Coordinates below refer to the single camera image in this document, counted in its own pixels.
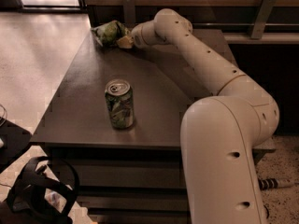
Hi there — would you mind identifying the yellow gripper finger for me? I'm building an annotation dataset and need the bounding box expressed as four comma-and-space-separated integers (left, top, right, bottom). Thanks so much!
117, 35, 134, 49

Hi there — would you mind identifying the green jalapeno chip bag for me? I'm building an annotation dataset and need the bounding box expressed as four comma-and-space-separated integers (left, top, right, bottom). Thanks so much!
91, 21, 131, 48

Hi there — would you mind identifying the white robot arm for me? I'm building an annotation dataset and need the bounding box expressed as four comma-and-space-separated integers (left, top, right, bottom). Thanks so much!
131, 8, 279, 224

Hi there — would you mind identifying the green soda can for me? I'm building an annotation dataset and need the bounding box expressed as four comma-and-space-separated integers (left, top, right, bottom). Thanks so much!
105, 79, 135, 129

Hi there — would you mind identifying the grey drawer cabinet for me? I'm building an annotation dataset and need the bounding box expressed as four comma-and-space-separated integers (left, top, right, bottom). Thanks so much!
33, 21, 279, 224

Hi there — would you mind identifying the black side table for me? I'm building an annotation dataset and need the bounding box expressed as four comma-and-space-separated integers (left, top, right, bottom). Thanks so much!
0, 120, 32, 173

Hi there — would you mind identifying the left metal wall bracket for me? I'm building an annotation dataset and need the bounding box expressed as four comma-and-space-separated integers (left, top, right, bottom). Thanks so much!
122, 0, 135, 28

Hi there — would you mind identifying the metal wall bracket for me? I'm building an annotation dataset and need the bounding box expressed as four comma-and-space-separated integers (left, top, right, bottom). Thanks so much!
122, 0, 135, 28
249, 0, 277, 40

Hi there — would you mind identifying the right metal wall bracket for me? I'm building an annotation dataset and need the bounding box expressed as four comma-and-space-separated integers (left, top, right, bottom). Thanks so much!
249, 0, 277, 40

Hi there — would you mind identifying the black headset with straps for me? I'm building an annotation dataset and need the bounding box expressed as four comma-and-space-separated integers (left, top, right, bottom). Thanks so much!
7, 156, 79, 224

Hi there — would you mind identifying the black cable with striped plug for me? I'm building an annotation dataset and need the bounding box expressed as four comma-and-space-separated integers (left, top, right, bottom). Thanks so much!
257, 177, 295, 219

